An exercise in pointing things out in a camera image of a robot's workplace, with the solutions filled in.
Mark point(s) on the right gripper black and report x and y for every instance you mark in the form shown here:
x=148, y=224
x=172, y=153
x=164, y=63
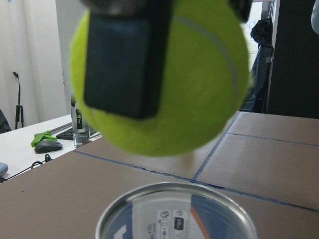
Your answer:
x=241, y=8

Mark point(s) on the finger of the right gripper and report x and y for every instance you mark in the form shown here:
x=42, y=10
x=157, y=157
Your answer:
x=125, y=56

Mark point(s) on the tennis ball marked 3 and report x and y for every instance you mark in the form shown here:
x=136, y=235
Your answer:
x=204, y=82

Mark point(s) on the clear Wilson tennis ball can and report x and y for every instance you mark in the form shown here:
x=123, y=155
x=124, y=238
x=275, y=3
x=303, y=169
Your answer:
x=171, y=210

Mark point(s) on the black keyboard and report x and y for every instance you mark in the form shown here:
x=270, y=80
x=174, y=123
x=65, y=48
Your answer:
x=68, y=134

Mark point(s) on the clear water bottle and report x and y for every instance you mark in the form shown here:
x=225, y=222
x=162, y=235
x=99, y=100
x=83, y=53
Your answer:
x=80, y=127

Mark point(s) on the green plastic tool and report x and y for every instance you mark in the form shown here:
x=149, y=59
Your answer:
x=39, y=137

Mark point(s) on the black tripod stand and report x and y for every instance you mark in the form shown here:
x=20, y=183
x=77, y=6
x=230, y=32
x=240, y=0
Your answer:
x=19, y=114

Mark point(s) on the dark computer mouse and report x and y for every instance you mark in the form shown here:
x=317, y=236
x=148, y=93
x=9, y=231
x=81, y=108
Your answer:
x=47, y=146

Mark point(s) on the brown paper table cover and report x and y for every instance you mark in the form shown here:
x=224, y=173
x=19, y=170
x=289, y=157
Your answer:
x=268, y=164

